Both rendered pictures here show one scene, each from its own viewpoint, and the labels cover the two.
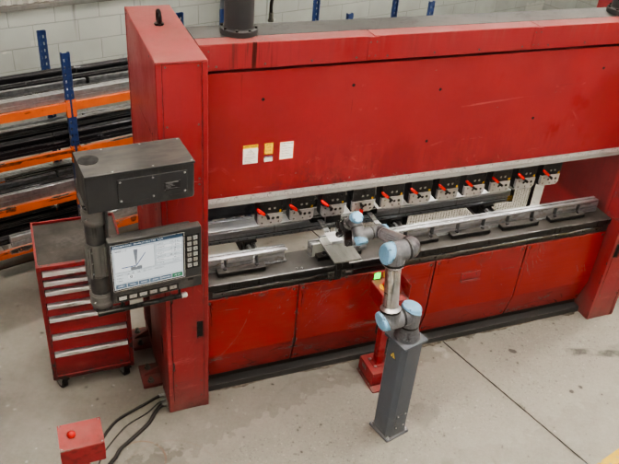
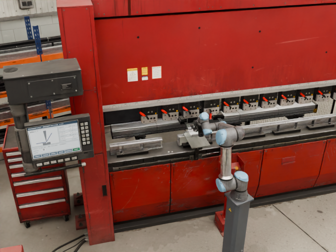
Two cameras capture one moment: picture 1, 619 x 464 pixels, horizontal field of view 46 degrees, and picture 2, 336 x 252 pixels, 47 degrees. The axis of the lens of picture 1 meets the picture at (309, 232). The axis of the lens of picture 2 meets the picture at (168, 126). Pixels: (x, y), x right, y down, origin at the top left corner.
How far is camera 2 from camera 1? 98 cm
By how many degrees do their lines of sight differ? 9
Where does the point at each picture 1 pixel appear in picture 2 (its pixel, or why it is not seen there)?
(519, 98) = (316, 38)
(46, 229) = not seen: hidden behind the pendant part
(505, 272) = (312, 158)
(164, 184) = (60, 85)
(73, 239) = not seen: hidden behind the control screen
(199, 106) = (90, 37)
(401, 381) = (236, 228)
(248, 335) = (139, 196)
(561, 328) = not seen: outside the picture
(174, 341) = (88, 198)
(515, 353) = (321, 213)
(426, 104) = (251, 41)
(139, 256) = (47, 135)
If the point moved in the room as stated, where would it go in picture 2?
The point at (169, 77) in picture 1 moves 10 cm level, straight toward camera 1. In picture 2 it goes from (68, 17) to (65, 21)
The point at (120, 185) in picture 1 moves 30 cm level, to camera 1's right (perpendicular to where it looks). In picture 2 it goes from (29, 85) to (72, 88)
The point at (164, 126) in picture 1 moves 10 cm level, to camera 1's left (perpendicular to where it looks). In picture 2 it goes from (67, 51) to (54, 50)
